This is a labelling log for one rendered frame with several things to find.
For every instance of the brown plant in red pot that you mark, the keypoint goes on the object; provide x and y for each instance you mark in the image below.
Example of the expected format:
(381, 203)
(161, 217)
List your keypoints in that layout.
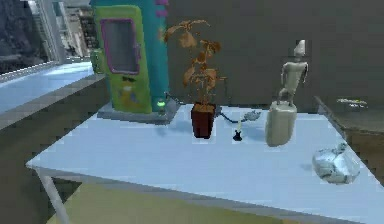
(201, 100)

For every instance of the small grey crumpled object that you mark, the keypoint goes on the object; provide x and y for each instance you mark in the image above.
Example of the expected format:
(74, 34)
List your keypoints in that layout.
(252, 116)

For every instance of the pale blue table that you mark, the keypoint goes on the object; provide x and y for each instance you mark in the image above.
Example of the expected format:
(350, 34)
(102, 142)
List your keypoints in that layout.
(160, 166)

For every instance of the green and teal arcade machine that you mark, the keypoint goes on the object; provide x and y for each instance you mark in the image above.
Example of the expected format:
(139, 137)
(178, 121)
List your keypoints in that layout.
(133, 60)

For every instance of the beige figure statue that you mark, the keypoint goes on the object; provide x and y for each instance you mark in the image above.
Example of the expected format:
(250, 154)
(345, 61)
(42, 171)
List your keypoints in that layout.
(283, 116)

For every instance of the small white and yellow object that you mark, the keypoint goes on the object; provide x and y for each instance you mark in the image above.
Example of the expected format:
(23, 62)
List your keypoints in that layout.
(352, 102)

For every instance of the dark side table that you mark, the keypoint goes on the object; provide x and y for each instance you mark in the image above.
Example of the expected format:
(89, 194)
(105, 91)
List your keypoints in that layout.
(356, 123)

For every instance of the large window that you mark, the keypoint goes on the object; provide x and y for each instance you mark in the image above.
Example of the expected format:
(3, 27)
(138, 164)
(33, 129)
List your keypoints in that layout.
(33, 30)

